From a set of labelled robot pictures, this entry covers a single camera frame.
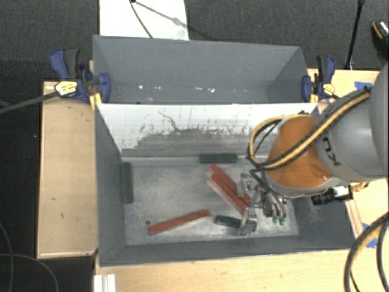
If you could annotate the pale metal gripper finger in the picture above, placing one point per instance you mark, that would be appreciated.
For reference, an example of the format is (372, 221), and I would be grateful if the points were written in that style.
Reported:
(249, 222)
(245, 183)

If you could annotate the red-brown flat block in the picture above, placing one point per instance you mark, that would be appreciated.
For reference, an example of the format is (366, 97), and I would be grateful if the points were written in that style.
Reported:
(179, 221)
(229, 187)
(235, 204)
(224, 174)

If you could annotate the dark green flat block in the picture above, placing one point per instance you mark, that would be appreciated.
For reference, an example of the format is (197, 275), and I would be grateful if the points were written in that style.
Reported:
(218, 158)
(228, 221)
(127, 182)

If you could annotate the grey metal bin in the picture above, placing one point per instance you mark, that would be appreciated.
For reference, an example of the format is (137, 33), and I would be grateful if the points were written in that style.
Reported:
(182, 71)

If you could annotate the pale wood flat board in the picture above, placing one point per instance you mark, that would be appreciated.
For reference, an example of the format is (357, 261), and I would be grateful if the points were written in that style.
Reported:
(67, 169)

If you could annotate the black cylinder on white bracket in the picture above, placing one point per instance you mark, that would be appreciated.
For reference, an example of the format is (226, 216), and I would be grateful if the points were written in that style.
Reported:
(323, 198)

